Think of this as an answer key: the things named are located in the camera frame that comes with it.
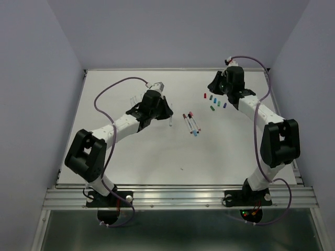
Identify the dark red marker pen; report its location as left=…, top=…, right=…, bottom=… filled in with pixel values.
left=183, top=114, right=193, bottom=134

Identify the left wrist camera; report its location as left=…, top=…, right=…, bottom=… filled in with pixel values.
left=150, top=82, right=164, bottom=93

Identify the black marker pen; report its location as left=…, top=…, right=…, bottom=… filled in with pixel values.
left=188, top=113, right=200, bottom=133

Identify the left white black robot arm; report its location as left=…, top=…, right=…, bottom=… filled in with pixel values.
left=64, top=89, right=173, bottom=206

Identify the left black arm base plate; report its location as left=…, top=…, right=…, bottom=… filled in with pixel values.
left=86, top=190, right=130, bottom=208

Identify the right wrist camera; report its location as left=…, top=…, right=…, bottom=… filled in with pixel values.
left=225, top=57, right=239, bottom=67

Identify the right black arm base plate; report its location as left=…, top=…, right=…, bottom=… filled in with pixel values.
left=224, top=189, right=272, bottom=207

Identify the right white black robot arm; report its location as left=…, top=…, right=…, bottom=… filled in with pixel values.
left=207, top=66, right=300, bottom=204

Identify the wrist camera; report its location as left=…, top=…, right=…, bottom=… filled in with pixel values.
left=225, top=57, right=239, bottom=67
left=150, top=82, right=164, bottom=93

